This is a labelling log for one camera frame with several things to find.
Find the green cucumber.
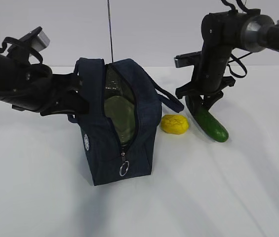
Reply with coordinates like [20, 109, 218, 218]
[192, 100, 229, 143]

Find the navy blue fabric lunch bag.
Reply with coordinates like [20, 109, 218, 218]
[68, 58, 184, 186]

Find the glass container with green lid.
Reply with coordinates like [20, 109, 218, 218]
[104, 96, 135, 145]

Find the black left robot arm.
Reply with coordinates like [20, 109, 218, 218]
[0, 54, 89, 116]

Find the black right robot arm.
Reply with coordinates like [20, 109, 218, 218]
[174, 9, 279, 116]

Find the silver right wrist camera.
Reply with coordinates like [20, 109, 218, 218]
[174, 51, 201, 68]

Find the yellow lemon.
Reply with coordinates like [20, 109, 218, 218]
[160, 115, 189, 135]

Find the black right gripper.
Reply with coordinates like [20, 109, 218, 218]
[175, 44, 233, 116]

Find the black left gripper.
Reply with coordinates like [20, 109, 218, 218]
[3, 64, 89, 115]

